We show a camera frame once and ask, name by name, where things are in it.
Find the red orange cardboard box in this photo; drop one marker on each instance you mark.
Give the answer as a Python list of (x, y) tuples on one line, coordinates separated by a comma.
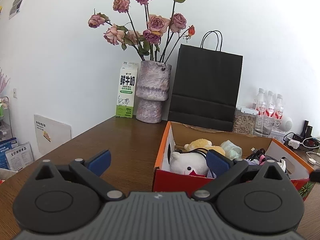
[(176, 135)]

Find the metal wire shelf rack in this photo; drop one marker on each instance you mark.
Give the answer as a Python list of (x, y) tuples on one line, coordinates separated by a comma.
[(5, 119)]

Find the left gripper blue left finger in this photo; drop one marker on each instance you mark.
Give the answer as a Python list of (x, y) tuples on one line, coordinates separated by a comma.
[(99, 163)]

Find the water bottle red label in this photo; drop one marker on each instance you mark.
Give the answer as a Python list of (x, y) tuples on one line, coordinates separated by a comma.
[(278, 113), (269, 113), (260, 106)]

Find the white board leaning on wall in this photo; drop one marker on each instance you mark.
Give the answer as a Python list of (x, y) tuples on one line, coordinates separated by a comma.
[(50, 134)]

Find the left water bottle red label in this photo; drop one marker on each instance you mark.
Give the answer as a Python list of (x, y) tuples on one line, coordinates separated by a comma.
[(260, 106)]

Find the white round speaker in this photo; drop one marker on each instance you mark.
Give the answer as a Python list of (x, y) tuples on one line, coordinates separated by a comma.
[(286, 124)]

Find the black devices by wall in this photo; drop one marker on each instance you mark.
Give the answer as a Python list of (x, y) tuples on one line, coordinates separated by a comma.
[(306, 130)]

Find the wall poster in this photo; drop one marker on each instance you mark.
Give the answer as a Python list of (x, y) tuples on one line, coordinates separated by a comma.
[(15, 8)]

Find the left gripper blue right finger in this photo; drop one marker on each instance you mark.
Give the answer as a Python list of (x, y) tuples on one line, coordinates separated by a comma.
[(217, 163)]

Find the white yellow plush alpaca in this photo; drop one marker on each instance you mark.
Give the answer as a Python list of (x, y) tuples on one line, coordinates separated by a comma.
[(194, 158)]

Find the dried pink rose bouquet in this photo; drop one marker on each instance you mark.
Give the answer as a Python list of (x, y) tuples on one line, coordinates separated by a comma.
[(154, 40)]

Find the black paper shopping bag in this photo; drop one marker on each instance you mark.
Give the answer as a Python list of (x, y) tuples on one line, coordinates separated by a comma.
[(206, 87)]

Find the blue white boxes on floor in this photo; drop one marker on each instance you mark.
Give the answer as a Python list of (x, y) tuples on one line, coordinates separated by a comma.
[(15, 157)]

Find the right water bottle red label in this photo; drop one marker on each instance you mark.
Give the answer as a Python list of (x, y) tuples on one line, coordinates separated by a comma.
[(278, 113)]

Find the purple textured vase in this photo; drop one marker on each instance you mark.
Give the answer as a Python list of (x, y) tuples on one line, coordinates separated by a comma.
[(152, 90)]

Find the green white milk carton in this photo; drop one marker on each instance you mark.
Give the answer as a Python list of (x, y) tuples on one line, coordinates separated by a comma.
[(126, 90)]

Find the clear container of seeds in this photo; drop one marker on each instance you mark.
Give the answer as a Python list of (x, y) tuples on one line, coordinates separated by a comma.
[(244, 120)]

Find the translucent plastic bag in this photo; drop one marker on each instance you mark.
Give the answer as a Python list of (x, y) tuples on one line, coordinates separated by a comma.
[(231, 150)]

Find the white power adapter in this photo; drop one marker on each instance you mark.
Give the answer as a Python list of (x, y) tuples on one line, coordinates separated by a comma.
[(294, 144)]

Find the middle water bottle red label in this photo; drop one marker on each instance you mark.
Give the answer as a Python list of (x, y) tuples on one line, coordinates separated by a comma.
[(269, 113)]

